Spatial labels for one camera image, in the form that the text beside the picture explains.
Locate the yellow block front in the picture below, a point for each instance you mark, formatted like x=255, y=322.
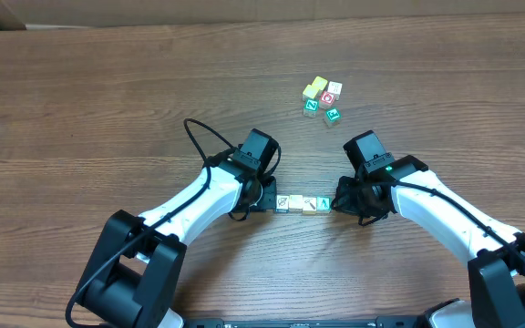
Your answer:
x=310, y=92

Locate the yellow top wooden block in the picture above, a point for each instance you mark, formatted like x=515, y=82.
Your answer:
x=296, y=203

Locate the green Z block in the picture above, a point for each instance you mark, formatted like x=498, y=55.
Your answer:
x=310, y=108

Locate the white block with feather picture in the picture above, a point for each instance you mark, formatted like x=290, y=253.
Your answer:
x=309, y=205

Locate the green A block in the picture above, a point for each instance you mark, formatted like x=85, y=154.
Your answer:
x=323, y=204

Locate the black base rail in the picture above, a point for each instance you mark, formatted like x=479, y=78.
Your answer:
x=393, y=321

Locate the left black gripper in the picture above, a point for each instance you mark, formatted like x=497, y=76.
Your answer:
x=268, y=197

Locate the red letter block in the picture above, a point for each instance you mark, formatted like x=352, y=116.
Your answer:
x=326, y=100

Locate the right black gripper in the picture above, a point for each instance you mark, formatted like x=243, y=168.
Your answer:
x=344, y=197

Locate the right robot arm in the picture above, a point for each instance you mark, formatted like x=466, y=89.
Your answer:
x=492, y=252

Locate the green E block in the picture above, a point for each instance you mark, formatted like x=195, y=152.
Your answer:
x=332, y=117

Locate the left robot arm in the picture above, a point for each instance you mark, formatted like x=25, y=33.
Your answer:
x=133, y=271

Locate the yellow block rear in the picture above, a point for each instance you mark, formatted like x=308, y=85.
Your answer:
x=320, y=83

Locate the white block with letters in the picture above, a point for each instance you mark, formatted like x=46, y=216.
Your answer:
x=335, y=88

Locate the white block with blue side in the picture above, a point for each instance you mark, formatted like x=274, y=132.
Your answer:
x=282, y=204

